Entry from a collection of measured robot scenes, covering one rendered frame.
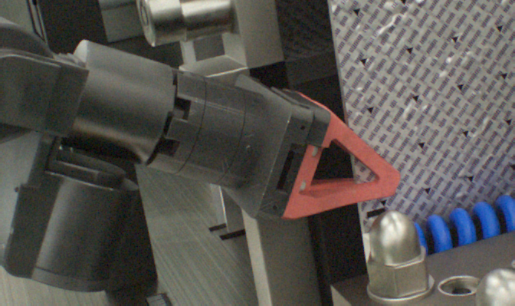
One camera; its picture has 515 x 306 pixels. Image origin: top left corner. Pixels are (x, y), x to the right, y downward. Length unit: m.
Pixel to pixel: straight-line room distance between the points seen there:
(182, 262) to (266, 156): 0.44
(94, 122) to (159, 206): 0.61
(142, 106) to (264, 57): 0.14
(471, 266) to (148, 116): 0.20
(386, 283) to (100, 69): 0.19
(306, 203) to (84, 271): 0.13
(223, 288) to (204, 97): 0.38
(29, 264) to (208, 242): 0.48
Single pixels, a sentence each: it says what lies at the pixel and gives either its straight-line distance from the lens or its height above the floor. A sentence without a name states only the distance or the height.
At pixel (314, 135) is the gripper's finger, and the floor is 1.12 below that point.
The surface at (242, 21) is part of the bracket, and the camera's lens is 0.64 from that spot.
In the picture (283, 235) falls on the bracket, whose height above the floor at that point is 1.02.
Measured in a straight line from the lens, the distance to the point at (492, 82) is 0.63.
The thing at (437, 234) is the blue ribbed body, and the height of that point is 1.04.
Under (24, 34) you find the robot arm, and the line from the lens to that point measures 0.50.
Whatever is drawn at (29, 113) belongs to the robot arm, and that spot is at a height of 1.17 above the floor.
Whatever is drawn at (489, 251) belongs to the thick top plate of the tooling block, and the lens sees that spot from 0.60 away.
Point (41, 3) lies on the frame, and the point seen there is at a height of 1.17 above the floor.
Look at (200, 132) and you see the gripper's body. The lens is 0.54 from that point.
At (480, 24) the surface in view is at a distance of 0.62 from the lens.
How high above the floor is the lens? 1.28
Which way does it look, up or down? 17 degrees down
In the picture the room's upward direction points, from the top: 10 degrees counter-clockwise
